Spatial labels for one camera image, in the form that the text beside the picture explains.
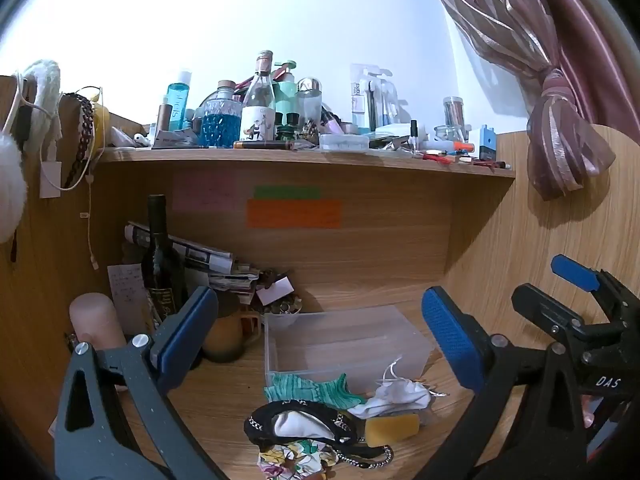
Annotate clear bottle with silver cap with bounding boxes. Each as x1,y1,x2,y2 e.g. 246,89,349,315
296,76,323,133

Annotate yellow sponge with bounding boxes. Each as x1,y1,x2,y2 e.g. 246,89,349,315
364,413,421,447

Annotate pink striped curtain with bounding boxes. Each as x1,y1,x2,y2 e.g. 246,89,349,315
419,0,640,202

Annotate small glass jar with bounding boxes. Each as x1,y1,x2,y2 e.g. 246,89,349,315
433,124,466,144

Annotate black patterned cloth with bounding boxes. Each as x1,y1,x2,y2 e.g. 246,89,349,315
243,399,395,467

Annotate tall blue liquid bottle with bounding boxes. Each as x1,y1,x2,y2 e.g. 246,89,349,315
166,69,193,131

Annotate blue plastic block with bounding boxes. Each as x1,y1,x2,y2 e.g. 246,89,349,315
478,124,497,160

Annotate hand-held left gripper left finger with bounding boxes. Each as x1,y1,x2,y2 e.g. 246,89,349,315
54,286,227,480

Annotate white fluffy pompom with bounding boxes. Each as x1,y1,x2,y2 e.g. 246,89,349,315
0,132,28,245

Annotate faceted bottle of blue liquid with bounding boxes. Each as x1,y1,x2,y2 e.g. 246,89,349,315
200,80,243,148

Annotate wooden shelf unit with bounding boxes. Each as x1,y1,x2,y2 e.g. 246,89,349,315
0,75,640,480

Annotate clear labelled glass bottle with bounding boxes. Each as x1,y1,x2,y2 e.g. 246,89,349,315
239,50,277,142

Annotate green sticky note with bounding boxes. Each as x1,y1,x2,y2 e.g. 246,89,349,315
253,186,322,200

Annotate clear plastic storage box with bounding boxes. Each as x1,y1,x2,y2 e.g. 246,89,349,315
263,304,441,397

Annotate white fluffy headband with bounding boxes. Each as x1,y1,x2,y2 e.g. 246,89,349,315
19,59,63,155

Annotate green pump bottle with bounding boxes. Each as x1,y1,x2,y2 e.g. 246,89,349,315
272,60,298,128

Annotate dark wine bottle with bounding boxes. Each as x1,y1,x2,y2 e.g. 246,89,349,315
140,194,189,326

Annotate white cloth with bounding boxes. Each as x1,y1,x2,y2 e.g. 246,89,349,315
347,357,446,426

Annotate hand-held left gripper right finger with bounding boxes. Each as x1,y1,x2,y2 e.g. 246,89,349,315
420,286,587,480

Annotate handwritten paper note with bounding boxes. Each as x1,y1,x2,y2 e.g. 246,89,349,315
107,262,151,336

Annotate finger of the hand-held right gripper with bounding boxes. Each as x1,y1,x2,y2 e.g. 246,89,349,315
551,254,621,292
511,283,584,344

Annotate white charger with cable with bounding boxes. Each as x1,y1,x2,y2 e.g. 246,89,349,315
2,72,103,267

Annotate floral printed cloth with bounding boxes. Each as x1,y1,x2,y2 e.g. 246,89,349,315
257,439,340,479

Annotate clear tube of sticks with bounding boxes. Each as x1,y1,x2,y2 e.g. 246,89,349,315
443,96,466,142

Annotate yellow headband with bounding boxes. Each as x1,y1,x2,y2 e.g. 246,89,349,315
92,101,111,150

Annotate bowl of coins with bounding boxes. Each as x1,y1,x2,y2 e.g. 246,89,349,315
255,296,306,328

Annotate clear flat plastic case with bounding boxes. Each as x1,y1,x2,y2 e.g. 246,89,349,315
318,133,371,152

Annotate toothbrush blister package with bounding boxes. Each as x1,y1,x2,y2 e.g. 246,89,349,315
349,63,400,131

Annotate yellow-brown mug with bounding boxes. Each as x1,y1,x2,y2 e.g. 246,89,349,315
202,305,263,362

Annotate dark ink bottle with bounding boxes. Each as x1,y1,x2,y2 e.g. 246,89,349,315
276,112,302,143

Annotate orange sticky note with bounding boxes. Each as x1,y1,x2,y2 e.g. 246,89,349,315
246,199,344,229

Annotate brown braided headband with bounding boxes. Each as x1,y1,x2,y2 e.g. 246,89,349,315
61,91,97,188

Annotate white paper card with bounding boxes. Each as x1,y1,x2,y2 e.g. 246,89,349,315
256,275,295,304

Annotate green knitted cloth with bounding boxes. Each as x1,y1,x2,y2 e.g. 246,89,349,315
263,373,367,409

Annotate stack of newspapers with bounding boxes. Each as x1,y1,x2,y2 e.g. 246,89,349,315
123,220,261,306

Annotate pink sticky note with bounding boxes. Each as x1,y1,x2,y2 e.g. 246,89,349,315
172,172,236,212

